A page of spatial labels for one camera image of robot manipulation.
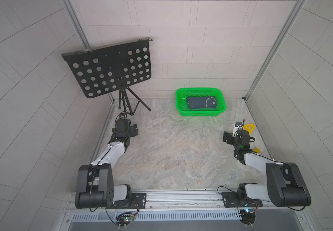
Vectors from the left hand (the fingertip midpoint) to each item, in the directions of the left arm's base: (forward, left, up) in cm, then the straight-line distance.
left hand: (128, 125), depth 91 cm
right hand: (-2, -67, -2) cm, 67 cm away
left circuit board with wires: (-47, -7, -6) cm, 48 cm away
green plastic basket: (+33, -36, -3) cm, 48 cm away
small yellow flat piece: (-13, -82, -7) cm, 83 cm away
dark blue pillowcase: (+23, -48, -2) cm, 53 cm away
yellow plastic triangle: (+4, -80, -6) cm, 80 cm away
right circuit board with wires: (-46, -65, -8) cm, 80 cm away
